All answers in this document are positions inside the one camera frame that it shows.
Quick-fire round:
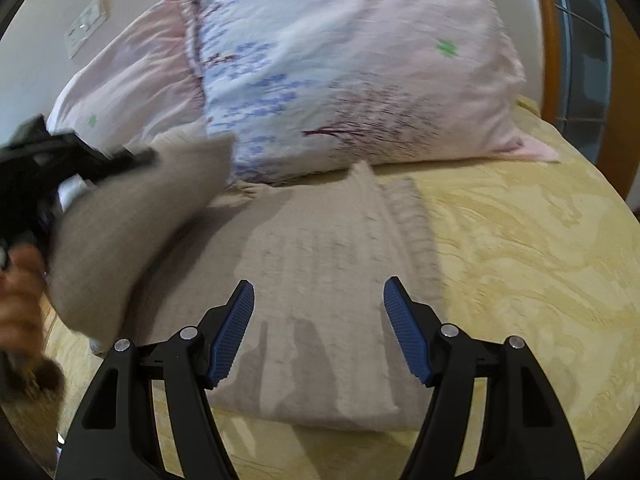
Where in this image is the person's left hand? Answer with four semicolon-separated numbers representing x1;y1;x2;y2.
0;249;48;353

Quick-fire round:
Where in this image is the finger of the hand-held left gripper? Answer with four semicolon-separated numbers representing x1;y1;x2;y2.
80;147;156;183

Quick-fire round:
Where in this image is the wooden headboard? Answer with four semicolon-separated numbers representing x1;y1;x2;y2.
530;0;640;196

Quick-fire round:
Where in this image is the white wall switch panel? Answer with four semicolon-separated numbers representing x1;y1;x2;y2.
64;0;110;58

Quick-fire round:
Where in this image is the blue floral tree-print pillow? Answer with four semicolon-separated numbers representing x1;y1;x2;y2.
172;0;561;186

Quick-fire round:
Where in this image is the beige cable-knit sweater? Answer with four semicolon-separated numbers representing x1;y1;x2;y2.
47;132;446;433

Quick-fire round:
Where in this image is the pink floral pillow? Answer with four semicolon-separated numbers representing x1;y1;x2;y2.
47;0;208;156

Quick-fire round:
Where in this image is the person's left forearm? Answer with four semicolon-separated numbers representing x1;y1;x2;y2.
0;347;66;403

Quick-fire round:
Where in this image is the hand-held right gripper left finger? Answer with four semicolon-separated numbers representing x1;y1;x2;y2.
55;280;256;480

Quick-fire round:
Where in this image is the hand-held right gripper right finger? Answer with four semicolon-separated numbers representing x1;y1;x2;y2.
382;276;586;480

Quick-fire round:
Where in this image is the yellow patterned bedsheet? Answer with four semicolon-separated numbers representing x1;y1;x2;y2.
45;95;640;480

